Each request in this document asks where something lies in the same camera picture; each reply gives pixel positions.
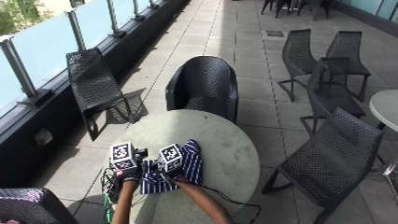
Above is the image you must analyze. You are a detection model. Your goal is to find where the person's left hand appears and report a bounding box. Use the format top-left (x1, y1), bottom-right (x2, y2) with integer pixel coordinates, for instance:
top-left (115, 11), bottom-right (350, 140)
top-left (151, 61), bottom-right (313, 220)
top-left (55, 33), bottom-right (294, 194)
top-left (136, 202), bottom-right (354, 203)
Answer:
top-left (111, 147), bottom-right (149, 185)

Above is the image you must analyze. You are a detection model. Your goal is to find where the person's right hand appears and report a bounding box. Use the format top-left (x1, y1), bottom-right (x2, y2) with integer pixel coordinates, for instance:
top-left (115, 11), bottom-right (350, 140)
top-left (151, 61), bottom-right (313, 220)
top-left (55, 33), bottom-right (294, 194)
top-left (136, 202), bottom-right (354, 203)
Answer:
top-left (148, 158), bottom-right (185, 185)

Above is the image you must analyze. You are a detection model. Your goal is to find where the blue white striped cloth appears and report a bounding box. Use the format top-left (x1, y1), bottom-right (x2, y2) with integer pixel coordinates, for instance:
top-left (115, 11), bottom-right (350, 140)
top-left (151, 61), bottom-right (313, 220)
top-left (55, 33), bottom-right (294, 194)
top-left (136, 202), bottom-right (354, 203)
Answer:
top-left (139, 138), bottom-right (205, 196)

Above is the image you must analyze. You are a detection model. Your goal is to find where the white marker cube right glove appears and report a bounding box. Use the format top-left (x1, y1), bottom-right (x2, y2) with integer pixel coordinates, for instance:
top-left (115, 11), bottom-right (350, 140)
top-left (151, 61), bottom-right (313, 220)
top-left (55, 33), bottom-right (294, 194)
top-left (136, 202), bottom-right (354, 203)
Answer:
top-left (159, 143), bottom-right (185, 173)

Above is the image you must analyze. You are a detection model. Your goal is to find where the white marker cube glove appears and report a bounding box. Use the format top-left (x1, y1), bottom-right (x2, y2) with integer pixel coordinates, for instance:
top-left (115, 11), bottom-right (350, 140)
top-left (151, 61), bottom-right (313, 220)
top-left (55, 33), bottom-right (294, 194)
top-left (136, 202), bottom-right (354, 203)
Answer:
top-left (159, 143), bottom-right (185, 173)
top-left (109, 141), bottom-right (140, 172)

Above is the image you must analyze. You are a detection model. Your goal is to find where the white marker cube left glove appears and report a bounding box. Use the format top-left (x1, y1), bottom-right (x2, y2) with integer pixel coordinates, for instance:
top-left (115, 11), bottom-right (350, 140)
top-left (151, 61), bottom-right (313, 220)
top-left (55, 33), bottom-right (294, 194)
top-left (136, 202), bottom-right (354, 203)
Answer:
top-left (109, 141), bottom-right (140, 172)

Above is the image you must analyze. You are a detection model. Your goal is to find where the black wicker armchair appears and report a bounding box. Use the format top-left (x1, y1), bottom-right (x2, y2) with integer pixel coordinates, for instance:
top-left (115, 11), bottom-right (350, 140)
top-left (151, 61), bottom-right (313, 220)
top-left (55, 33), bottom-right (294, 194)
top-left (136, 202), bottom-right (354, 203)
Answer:
top-left (164, 55), bottom-right (240, 125)

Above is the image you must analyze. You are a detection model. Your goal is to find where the black mesh lounge chair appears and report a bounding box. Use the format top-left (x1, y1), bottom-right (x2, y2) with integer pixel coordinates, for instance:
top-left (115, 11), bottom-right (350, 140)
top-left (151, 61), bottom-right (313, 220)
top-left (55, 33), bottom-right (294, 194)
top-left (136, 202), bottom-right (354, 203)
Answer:
top-left (65, 47), bottom-right (147, 143)

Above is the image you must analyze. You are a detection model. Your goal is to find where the black wicker chair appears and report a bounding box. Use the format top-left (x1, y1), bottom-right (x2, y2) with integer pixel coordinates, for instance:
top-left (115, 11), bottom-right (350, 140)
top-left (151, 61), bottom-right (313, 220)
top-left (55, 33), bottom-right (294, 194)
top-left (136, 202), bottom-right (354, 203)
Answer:
top-left (0, 187), bottom-right (81, 224)

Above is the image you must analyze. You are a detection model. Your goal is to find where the frosted glass railing panel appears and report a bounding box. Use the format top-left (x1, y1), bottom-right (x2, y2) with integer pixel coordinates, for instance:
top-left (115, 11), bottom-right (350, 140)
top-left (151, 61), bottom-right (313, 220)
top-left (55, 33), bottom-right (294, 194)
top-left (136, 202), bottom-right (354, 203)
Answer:
top-left (73, 0), bottom-right (116, 50)
top-left (9, 12), bottom-right (81, 91)

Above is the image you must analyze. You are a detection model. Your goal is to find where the square floor drain cover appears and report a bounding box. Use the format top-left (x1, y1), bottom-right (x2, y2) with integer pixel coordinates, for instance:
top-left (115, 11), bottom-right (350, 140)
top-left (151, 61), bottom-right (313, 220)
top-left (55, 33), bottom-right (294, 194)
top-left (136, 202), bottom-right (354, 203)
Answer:
top-left (265, 29), bottom-right (286, 38)

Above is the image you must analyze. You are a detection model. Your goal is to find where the green tree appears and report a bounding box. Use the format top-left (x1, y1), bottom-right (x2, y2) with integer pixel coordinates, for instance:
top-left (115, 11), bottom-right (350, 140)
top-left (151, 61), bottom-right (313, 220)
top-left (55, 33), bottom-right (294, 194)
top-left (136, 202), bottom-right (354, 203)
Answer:
top-left (0, 0), bottom-right (56, 36)

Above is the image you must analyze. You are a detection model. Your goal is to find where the white round side table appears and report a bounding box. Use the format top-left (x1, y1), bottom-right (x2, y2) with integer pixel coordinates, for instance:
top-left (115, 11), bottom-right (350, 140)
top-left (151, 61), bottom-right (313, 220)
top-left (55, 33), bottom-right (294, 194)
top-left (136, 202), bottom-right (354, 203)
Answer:
top-left (369, 89), bottom-right (398, 200)

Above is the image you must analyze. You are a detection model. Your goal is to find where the black and green cable bundle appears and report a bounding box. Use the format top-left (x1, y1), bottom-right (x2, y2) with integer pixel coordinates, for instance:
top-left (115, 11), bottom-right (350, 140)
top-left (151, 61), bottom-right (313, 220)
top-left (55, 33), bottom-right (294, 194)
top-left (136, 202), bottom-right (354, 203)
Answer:
top-left (100, 166), bottom-right (123, 224)

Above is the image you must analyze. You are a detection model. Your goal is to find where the grey wall outlet cover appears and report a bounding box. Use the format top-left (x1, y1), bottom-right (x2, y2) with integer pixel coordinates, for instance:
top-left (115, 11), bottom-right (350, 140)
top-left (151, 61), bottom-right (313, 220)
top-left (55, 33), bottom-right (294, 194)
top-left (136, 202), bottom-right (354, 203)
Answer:
top-left (33, 127), bottom-right (55, 147)

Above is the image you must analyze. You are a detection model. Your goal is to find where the metal railing post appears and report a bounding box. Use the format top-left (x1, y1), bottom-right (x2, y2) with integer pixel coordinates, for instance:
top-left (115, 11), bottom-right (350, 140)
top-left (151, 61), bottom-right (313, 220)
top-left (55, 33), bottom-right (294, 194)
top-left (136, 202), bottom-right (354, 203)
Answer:
top-left (105, 0), bottom-right (127, 39)
top-left (131, 0), bottom-right (147, 22)
top-left (67, 9), bottom-right (89, 52)
top-left (0, 37), bottom-right (55, 107)

